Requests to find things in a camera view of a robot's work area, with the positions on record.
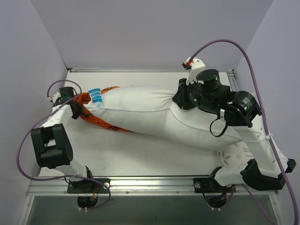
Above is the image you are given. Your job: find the aluminium rail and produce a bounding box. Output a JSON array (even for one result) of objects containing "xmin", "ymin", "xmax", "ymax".
[
  {"xmin": 67, "ymin": 67, "xmax": 235, "ymax": 73},
  {"xmin": 27, "ymin": 176, "xmax": 277, "ymax": 196},
  {"xmin": 226, "ymin": 70, "xmax": 238, "ymax": 91}
]

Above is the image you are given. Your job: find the back aluminium rail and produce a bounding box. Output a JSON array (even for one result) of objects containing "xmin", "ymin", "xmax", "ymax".
[{"xmin": 67, "ymin": 67, "xmax": 235, "ymax": 73}]

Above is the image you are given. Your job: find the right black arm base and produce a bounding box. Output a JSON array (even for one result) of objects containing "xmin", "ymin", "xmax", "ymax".
[{"xmin": 193, "ymin": 166, "xmax": 233, "ymax": 194}]

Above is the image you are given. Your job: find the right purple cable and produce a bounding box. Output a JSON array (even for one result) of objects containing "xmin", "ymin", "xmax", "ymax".
[{"xmin": 181, "ymin": 38, "xmax": 295, "ymax": 225}]

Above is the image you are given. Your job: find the orange black patterned pillowcase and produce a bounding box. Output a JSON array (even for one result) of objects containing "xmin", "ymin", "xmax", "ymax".
[{"xmin": 73, "ymin": 92, "xmax": 130, "ymax": 132}]

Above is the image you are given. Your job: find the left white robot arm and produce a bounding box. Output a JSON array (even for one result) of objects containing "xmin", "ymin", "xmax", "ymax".
[{"xmin": 30, "ymin": 87, "xmax": 95, "ymax": 193}]

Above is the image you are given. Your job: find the front aluminium rail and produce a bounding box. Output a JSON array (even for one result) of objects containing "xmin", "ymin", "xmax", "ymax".
[{"xmin": 27, "ymin": 176, "xmax": 277, "ymax": 196}]

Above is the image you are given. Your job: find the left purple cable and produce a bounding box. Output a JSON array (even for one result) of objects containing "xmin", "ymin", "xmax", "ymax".
[{"xmin": 15, "ymin": 79, "xmax": 112, "ymax": 202}]

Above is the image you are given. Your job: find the right aluminium rail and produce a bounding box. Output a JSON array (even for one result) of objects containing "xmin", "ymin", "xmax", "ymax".
[{"xmin": 226, "ymin": 70, "xmax": 238, "ymax": 91}]

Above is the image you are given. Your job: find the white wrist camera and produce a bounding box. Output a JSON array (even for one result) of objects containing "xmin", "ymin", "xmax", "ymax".
[
  {"xmin": 182, "ymin": 58, "xmax": 205, "ymax": 85},
  {"xmin": 46, "ymin": 92, "xmax": 60, "ymax": 104}
]

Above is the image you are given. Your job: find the purple cable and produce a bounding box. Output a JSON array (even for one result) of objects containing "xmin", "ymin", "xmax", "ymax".
[
  {"xmin": 15, "ymin": 79, "xmax": 112, "ymax": 202},
  {"xmin": 181, "ymin": 38, "xmax": 295, "ymax": 225}
]

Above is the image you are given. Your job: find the floral white pillow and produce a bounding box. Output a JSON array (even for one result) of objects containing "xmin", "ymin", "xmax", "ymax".
[{"xmin": 217, "ymin": 142, "xmax": 254, "ymax": 167}]

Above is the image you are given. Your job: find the white pillow insert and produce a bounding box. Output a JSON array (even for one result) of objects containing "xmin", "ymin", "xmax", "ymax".
[{"xmin": 83, "ymin": 86, "xmax": 242, "ymax": 151}]

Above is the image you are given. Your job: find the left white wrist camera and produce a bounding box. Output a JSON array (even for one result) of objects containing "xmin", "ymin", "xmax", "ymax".
[{"xmin": 46, "ymin": 92, "xmax": 60, "ymax": 104}]

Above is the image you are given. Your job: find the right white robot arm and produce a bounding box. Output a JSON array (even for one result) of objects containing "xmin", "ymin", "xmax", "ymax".
[{"xmin": 172, "ymin": 69, "xmax": 296, "ymax": 192}]

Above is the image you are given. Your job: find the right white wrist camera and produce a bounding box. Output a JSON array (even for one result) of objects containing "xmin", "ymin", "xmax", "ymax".
[{"xmin": 182, "ymin": 58, "xmax": 205, "ymax": 85}]

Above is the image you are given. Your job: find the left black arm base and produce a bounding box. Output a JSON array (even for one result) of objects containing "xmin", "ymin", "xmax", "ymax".
[{"xmin": 67, "ymin": 168, "xmax": 111, "ymax": 194}]

